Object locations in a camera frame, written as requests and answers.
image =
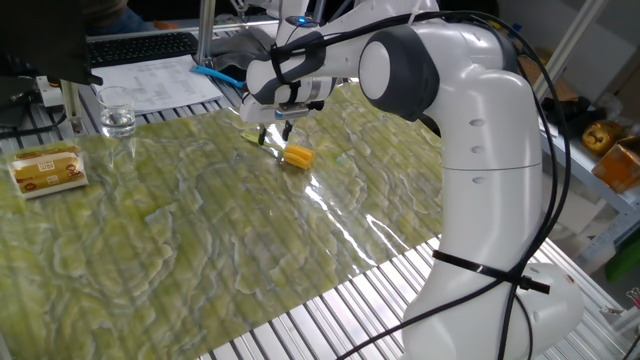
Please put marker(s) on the blue plastic brush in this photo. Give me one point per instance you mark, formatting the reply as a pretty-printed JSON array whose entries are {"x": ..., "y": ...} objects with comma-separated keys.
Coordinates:
[{"x": 215, "y": 75}]

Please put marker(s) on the diagonal aluminium strut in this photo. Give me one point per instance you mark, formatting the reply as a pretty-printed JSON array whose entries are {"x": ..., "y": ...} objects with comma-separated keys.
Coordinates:
[{"x": 570, "y": 45}]

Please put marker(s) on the tall aluminium post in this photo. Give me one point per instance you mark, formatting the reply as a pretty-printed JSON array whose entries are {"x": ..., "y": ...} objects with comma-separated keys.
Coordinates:
[{"x": 205, "y": 30}]

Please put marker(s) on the yellow white food package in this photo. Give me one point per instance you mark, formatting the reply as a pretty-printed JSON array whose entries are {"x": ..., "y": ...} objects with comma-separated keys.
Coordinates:
[{"x": 47, "y": 172}]

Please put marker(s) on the green plastic object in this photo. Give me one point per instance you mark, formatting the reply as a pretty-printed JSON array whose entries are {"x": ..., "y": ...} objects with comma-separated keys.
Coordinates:
[{"x": 625, "y": 262}]

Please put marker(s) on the metal binder clip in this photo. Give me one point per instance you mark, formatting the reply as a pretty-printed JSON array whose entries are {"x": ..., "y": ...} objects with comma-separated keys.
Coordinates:
[{"x": 634, "y": 296}]

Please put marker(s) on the short aluminium post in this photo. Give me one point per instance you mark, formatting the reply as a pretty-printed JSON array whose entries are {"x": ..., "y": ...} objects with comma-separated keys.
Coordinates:
[{"x": 72, "y": 105}]

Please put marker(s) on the grey metal shelf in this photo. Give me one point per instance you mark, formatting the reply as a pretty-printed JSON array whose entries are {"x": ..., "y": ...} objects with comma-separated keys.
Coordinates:
[{"x": 580, "y": 160}]

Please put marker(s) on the black computer keyboard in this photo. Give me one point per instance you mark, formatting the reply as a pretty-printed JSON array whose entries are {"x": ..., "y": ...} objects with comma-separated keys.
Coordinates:
[{"x": 140, "y": 49}]

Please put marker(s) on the green marble pattern table mat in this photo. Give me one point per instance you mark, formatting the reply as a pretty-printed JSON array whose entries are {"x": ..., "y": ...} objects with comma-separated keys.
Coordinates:
[{"x": 175, "y": 250}]

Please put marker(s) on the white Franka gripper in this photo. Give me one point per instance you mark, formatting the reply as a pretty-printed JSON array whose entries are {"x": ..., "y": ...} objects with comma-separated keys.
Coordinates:
[{"x": 257, "y": 114}]

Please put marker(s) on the white plastic bracket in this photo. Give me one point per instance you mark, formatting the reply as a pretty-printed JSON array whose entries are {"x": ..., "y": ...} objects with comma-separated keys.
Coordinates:
[{"x": 49, "y": 90}]

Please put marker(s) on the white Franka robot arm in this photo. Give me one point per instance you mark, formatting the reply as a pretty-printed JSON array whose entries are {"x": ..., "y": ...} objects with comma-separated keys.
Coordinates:
[{"x": 490, "y": 200}]

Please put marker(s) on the black monitor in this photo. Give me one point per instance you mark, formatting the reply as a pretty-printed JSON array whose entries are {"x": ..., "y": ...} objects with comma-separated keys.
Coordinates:
[{"x": 40, "y": 40}]

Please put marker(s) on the person in dark clothing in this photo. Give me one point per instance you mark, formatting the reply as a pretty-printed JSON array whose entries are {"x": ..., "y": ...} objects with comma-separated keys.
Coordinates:
[{"x": 100, "y": 12}]

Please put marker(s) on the black bundled object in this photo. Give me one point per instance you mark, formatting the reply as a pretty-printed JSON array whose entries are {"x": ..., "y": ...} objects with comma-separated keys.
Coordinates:
[{"x": 570, "y": 112}]

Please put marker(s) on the yellow toy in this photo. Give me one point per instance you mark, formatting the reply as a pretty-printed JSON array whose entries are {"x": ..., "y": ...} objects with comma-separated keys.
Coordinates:
[{"x": 600, "y": 137}]

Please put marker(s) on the grey cloth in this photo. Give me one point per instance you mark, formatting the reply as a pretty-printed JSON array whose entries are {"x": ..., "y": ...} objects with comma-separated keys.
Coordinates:
[{"x": 235, "y": 55}]

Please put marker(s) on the white printed paper sheet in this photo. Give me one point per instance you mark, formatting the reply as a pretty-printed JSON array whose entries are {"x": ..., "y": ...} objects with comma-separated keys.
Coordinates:
[{"x": 160, "y": 82}]

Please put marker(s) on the clear glass of water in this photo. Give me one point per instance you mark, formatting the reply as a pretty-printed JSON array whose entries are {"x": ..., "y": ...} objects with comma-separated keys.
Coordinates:
[{"x": 116, "y": 117}]

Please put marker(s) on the small orange object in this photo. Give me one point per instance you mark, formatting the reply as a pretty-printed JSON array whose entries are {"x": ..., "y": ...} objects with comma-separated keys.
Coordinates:
[{"x": 165, "y": 25}]

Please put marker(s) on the orange box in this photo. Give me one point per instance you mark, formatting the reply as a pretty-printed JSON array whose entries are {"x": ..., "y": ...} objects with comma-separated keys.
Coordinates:
[{"x": 620, "y": 167}]

